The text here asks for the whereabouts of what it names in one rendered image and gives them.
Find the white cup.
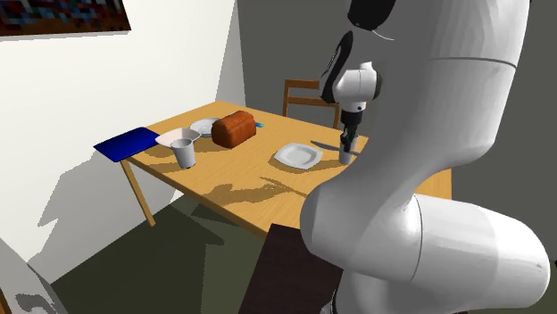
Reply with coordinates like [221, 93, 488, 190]
[338, 133, 361, 166]

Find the wooden chair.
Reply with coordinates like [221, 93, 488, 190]
[282, 78, 342, 129]

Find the square white plate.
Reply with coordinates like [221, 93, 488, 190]
[272, 142, 324, 171]

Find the brown bread loaf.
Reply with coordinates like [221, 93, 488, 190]
[211, 110, 258, 150]

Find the wooden table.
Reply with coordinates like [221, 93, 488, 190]
[119, 100, 453, 240]

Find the round white plate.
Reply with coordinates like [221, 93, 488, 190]
[189, 117, 223, 139]

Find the grey cup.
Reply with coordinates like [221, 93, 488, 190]
[169, 137, 197, 170]

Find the dark robot stand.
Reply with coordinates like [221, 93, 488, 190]
[250, 223, 345, 314]

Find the white bowl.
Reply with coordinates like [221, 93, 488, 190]
[154, 127, 203, 149]

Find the blue flat board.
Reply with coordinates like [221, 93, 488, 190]
[93, 126, 162, 164]

